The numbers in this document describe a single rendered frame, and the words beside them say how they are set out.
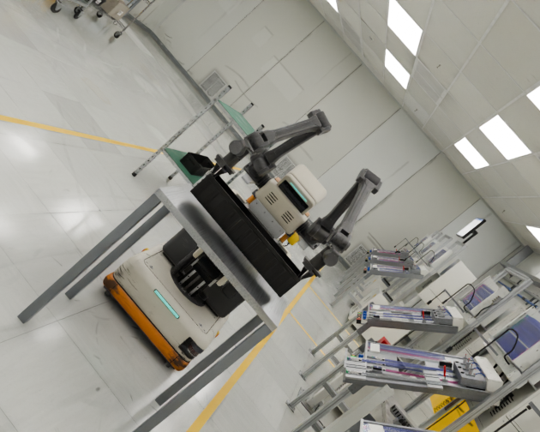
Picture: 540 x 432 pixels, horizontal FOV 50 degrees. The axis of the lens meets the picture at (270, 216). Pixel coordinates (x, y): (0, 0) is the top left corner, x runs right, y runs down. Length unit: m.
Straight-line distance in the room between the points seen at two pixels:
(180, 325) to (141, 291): 0.26
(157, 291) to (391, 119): 9.66
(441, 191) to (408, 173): 0.75
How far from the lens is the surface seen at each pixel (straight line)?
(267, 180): 2.95
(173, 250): 3.34
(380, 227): 12.16
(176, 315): 3.06
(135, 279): 3.09
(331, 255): 2.36
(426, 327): 4.91
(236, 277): 2.26
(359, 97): 12.33
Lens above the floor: 1.39
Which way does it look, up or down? 9 degrees down
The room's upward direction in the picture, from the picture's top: 49 degrees clockwise
